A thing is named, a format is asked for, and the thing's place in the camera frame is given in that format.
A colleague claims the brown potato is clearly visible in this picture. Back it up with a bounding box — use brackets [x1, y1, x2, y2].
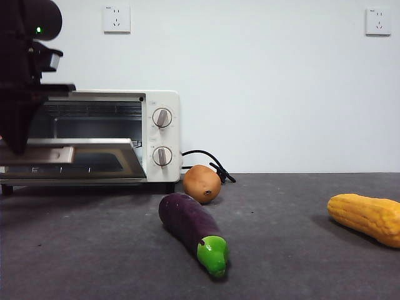
[182, 164, 223, 205]

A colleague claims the beige oven knob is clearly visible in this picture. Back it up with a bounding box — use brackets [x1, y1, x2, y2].
[151, 145, 174, 168]
[151, 107, 174, 129]

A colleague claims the white wall socket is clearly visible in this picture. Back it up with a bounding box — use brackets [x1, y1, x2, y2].
[102, 4, 132, 35]
[365, 7, 392, 37]

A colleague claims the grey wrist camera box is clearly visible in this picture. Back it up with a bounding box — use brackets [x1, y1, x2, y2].
[40, 46, 64, 73]

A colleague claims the purple eggplant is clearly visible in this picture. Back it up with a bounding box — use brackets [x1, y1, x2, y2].
[157, 192, 231, 280]

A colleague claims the black power cable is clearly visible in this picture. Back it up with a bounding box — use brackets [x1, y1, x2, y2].
[181, 149, 237, 184]

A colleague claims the yellow corn cob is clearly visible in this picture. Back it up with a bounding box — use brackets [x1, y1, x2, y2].
[326, 193, 400, 249]

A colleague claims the white toaster oven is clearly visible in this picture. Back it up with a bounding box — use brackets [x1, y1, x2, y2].
[0, 89, 182, 196]

